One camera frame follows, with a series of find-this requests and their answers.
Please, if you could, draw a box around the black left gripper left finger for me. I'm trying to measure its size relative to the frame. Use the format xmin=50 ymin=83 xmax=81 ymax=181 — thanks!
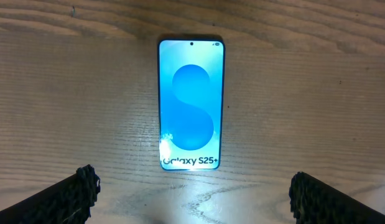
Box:
xmin=0 ymin=164 xmax=101 ymax=224

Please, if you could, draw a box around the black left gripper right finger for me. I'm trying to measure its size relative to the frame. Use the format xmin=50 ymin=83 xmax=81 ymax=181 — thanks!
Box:
xmin=289 ymin=172 xmax=385 ymax=224

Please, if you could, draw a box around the blue Galaxy smartphone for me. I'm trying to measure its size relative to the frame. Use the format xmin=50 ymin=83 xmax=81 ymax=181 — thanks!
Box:
xmin=157 ymin=36 xmax=226 ymax=171

